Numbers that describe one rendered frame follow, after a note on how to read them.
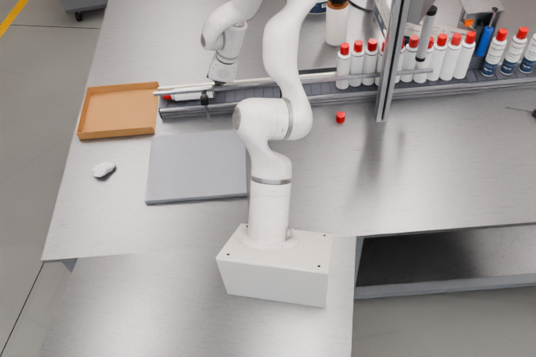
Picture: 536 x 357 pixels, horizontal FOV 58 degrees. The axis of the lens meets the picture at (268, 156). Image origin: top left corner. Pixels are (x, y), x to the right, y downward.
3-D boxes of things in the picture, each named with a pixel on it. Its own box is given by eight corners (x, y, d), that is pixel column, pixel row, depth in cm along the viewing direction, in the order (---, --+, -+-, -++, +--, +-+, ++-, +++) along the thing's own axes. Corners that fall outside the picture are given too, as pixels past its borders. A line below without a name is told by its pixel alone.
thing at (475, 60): (476, 46, 203) (494, -8, 183) (486, 67, 195) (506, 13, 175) (442, 49, 204) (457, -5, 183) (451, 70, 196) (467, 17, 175)
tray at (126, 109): (159, 87, 209) (157, 80, 206) (154, 133, 193) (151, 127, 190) (90, 93, 209) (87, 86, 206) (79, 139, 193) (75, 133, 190)
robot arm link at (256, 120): (298, 183, 141) (305, 100, 136) (238, 186, 133) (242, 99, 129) (281, 174, 152) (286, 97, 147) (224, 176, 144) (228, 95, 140)
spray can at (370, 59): (374, 77, 196) (380, 37, 180) (373, 87, 193) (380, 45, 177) (360, 76, 197) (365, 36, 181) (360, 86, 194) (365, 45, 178)
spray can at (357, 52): (356, 76, 197) (360, 36, 181) (363, 84, 194) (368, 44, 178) (345, 80, 196) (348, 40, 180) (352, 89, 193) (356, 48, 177)
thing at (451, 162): (514, -37, 251) (515, -40, 249) (681, 213, 158) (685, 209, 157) (110, -1, 256) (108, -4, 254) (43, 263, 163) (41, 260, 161)
